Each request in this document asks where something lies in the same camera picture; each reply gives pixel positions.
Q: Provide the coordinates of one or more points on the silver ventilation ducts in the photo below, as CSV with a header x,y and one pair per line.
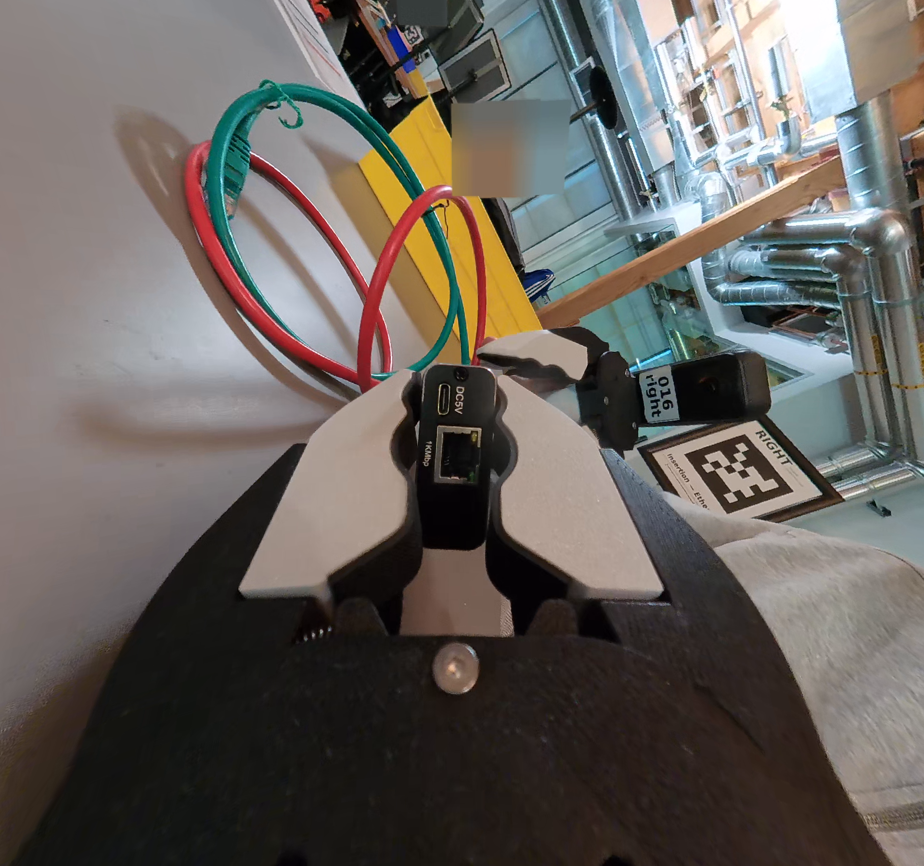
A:
x,y
866,230

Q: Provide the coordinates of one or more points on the black ethernet adapter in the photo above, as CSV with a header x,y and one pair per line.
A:
x,y
455,512

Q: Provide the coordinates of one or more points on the grey equipment case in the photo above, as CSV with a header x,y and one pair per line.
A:
x,y
469,68

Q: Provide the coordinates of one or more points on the person's right forearm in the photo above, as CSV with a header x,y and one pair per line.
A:
x,y
794,526

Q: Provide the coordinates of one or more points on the green twist tie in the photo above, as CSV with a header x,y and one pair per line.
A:
x,y
292,115

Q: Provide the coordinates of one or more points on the blue striped jacket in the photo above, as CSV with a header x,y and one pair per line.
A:
x,y
540,285

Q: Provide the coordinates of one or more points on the person's grey sweatshirt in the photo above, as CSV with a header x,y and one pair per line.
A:
x,y
830,664

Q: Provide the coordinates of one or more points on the black disc on rod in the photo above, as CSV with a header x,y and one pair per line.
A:
x,y
595,97

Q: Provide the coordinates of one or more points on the wooden beam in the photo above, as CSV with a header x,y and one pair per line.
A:
x,y
686,245

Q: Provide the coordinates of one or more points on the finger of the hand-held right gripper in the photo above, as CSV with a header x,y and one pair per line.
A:
x,y
534,353

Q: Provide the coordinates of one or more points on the grey desk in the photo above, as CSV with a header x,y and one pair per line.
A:
x,y
108,303

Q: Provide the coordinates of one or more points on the white paper sheet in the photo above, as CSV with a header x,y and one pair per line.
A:
x,y
296,14

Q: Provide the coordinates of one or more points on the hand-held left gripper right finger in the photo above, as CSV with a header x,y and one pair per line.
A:
x,y
570,512

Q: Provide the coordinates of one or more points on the yellow storage bin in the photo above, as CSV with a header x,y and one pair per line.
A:
x,y
505,288

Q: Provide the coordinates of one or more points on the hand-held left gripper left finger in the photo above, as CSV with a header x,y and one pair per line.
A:
x,y
339,505

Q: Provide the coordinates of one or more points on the framed marker sign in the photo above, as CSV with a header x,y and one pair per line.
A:
x,y
736,469

